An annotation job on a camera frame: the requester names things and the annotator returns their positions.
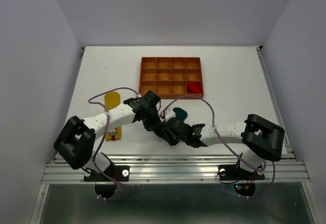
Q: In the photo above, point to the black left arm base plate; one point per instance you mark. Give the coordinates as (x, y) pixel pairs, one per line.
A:
(117, 172)

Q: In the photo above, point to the dark green sock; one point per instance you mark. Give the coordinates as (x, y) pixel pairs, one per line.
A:
(180, 113)

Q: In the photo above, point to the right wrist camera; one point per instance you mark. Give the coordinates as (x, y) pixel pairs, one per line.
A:
(167, 114)

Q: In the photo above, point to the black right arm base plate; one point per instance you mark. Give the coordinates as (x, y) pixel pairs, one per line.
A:
(231, 172)

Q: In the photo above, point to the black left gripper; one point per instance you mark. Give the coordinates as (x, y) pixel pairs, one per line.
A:
(156, 122)

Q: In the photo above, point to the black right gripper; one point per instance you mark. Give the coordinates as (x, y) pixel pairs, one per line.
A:
(166, 134)

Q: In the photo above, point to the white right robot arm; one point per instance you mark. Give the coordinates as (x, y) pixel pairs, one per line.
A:
(253, 143)

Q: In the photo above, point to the yellow sock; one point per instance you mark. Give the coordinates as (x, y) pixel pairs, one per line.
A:
(112, 100)

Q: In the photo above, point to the orange compartment tray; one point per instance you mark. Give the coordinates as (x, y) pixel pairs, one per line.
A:
(168, 76)

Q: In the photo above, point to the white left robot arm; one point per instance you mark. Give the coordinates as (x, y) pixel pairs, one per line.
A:
(76, 140)

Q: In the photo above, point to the red sock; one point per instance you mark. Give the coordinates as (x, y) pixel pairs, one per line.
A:
(194, 88)

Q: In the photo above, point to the aluminium mounting rail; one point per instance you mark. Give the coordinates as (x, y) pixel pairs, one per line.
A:
(167, 169)

